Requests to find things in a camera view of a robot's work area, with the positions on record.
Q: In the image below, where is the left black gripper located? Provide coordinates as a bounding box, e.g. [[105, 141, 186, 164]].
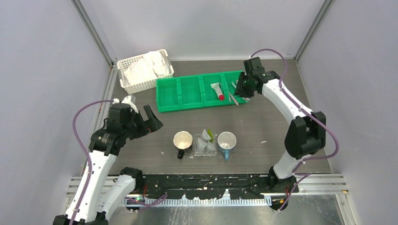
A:
[[122, 105, 162, 140]]

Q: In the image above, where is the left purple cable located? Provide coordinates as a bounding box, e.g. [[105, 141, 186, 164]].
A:
[[68, 99, 168, 225]]

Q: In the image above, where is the white slotted cable duct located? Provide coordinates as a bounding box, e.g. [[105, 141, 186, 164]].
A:
[[124, 198, 273, 208]]

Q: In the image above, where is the blue mug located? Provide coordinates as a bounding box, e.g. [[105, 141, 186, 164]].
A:
[[217, 131, 237, 160]]

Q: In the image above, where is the green compartment organizer bin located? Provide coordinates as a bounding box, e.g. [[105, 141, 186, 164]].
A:
[[156, 70, 241, 113]]

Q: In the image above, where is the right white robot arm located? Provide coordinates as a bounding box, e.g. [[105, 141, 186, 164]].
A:
[[235, 57, 326, 192]]

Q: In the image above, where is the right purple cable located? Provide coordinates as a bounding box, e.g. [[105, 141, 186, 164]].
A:
[[249, 48, 340, 213]]

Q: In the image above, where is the purple cable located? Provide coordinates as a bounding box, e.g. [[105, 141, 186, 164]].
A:
[[68, 99, 168, 225], [249, 48, 340, 213]]

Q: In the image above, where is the black mug cream inside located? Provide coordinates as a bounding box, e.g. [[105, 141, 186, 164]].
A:
[[173, 131, 193, 159]]

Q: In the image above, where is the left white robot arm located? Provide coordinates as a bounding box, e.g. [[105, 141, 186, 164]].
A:
[[53, 96, 163, 225]]

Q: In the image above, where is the white plastic basket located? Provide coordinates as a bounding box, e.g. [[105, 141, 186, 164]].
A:
[[116, 49, 174, 94]]

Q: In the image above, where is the yellow toothpaste tube red cap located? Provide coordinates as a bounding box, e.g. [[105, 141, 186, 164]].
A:
[[207, 128, 214, 143]]

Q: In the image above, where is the white cloth in basket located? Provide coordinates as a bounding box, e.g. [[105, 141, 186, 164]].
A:
[[123, 51, 170, 85]]

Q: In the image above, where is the clear oval textured tray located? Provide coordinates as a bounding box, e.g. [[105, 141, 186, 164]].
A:
[[185, 134, 224, 159]]

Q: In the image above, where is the white tube red cap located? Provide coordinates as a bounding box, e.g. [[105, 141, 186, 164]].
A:
[[210, 82, 225, 101]]

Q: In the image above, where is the white toothpaste tube orange cap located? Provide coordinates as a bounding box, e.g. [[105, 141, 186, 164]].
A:
[[206, 142, 216, 153]]

